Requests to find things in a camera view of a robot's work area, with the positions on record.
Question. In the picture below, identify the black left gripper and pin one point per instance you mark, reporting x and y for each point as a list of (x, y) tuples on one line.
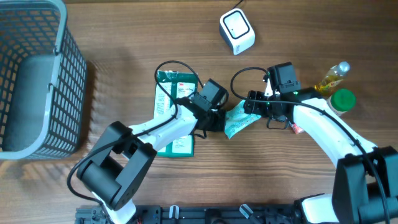
[(219, 126)]

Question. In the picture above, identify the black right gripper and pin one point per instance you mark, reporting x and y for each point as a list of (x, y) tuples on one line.
[(255, 107)]

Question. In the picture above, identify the mint green pouch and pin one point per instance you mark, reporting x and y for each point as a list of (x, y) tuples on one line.
[(237, 120)]

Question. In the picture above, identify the orange tissue pack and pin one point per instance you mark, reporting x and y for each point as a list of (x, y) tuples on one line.
[(296, 129)]

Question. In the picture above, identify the green glove package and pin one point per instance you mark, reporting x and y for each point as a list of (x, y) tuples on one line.
[(178, 85)]

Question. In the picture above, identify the green lid jar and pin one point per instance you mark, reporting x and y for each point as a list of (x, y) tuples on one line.
[(341, 101)]

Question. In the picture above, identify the yellow dish soap bottle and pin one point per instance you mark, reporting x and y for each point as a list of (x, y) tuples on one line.
[(333, 77)]

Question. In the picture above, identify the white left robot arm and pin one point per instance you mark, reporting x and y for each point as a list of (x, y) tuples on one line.
[(111, 173)]

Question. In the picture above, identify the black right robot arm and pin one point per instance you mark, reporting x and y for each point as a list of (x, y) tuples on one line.
[(365, 185)]

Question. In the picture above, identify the white barcode scanner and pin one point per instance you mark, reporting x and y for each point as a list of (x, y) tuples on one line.
[(236, 31)]

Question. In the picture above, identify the grey plastic shopping basket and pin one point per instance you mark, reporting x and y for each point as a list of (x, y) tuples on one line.
[(43, 81)]

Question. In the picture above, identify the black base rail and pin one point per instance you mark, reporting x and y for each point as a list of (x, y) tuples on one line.
[(266, 214)]

